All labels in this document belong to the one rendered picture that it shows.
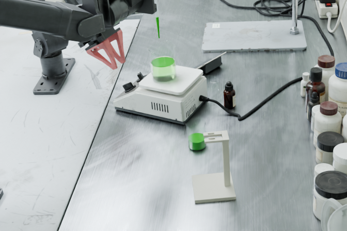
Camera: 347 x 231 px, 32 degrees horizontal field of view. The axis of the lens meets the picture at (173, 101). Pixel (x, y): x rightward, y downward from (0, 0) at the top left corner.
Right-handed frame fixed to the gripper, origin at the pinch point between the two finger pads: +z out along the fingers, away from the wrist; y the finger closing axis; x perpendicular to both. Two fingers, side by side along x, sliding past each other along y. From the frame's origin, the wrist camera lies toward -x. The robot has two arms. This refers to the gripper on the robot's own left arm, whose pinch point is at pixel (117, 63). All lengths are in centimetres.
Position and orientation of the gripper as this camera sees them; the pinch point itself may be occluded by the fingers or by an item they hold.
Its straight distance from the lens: 145.3
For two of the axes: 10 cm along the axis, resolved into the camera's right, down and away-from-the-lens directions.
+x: -7.0, 2.8, 6.6
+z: 5.1, 8.4, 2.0
